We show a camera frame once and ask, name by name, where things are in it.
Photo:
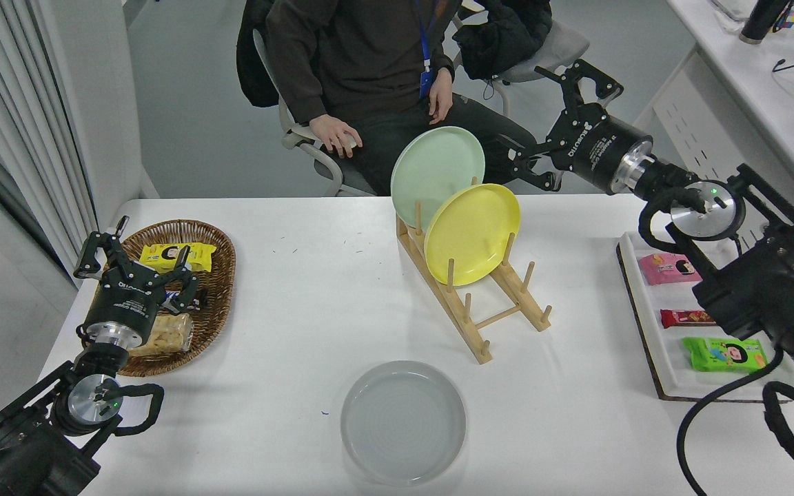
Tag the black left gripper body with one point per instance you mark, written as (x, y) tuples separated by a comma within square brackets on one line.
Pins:
[(125, 300)]

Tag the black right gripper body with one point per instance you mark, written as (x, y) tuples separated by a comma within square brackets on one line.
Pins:
[(597, 148)]

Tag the grey plate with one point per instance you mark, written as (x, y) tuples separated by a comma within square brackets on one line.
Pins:
[(404, 424)]

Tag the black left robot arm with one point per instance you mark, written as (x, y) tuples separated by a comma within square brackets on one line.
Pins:
[(25, 448)]

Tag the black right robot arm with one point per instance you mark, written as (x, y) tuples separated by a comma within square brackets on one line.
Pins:
[(769, 289)]

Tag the yellow plate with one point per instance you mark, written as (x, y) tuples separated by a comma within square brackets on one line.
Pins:
[(469, 234)]

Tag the pale green plate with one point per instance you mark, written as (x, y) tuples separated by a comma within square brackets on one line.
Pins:
[(431, 169)]

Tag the wooden plate rack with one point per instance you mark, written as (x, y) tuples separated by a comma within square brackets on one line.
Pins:
[(483, 353)]

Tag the person's left hand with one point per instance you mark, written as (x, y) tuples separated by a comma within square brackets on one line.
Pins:
[(441, 96)]

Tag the person's right hand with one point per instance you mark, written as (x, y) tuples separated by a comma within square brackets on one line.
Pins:
[(336, 136)]

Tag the dark snack bar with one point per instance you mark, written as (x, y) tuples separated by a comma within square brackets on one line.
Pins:
[(202, 298)]

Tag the yellow snack packet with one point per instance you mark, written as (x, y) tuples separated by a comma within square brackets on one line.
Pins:
[(200, 256)]

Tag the brown wicker basket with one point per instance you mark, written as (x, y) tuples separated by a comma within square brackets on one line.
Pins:
[(221, 289)]

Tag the clear bag of crackers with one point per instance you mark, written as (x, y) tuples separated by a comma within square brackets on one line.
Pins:
[(166, 334)]

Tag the grey chair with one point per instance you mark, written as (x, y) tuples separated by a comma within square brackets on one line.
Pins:
[(569, 41)]

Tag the black puffer jacket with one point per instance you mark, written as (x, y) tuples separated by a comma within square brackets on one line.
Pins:
[(507, 34)]

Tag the pink snack packet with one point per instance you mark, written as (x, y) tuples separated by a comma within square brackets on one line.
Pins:
[(666, 269)]

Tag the white side desk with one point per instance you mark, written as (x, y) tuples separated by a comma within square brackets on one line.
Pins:
[(748, 76)]

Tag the cream office chair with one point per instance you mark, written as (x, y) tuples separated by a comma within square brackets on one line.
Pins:
[(297, 141)]

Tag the black flask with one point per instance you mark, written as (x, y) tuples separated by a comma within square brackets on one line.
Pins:
[(759, 21)]

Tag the red snack bar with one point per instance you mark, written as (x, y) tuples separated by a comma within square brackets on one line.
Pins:
[(686, 318)]

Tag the person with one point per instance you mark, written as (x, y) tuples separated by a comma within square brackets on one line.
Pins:
[(369, 55)]

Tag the colourful cube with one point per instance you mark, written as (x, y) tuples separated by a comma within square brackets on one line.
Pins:
[(788, 19)]

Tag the white tray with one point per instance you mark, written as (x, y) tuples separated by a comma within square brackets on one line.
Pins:
[(673, 372)]

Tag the green snack packet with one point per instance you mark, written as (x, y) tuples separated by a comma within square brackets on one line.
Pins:
[(721, 355)]

